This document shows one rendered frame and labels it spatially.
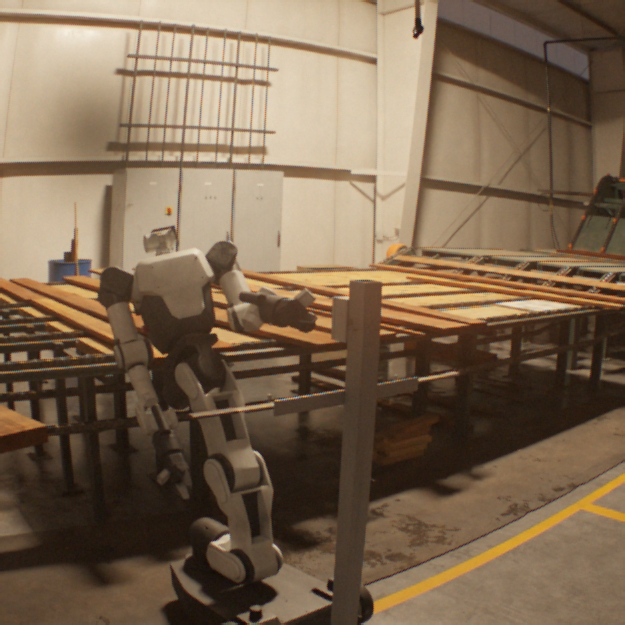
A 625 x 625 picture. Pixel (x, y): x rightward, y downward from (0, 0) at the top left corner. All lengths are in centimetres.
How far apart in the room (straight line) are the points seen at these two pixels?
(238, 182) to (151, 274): 746
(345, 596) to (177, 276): 122
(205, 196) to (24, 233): 254
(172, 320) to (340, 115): 957
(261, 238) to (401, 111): 338
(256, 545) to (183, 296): 88
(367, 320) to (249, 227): 819
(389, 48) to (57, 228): 631
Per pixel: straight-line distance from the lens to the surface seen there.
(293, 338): 356
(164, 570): 306
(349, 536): 207
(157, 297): 252
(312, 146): 1145
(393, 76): 1222
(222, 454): 242
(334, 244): 1175
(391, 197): 1202
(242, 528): 244
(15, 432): 186
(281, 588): 260
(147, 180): 927
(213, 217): 974
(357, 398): 193
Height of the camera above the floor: 148
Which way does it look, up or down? 8 degrees down
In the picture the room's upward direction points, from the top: 2 degrees clockwise
